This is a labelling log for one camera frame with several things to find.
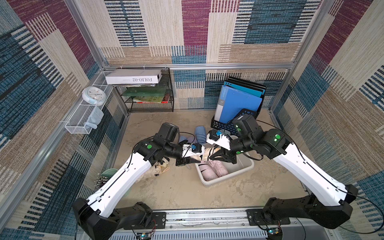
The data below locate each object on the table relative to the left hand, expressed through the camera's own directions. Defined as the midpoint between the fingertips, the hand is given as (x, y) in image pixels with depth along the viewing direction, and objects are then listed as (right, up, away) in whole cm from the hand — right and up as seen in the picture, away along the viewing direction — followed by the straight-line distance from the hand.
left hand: (197, 153), depth 68 cm
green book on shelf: (-36, +35, +33) cm, 60 cm away
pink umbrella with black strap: (+6, -14, +18) cm, 23 cm away
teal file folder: (+35, +32, +21) cm, 51 cm away
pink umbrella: (+13, -11, +17) cm, 24 cm away
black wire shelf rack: (-36, +29, +51) cm, 69 cm away
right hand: (+5, +1, -5) cm, 7 cm away
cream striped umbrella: (+3, 0, -7) cm, 8 cm away
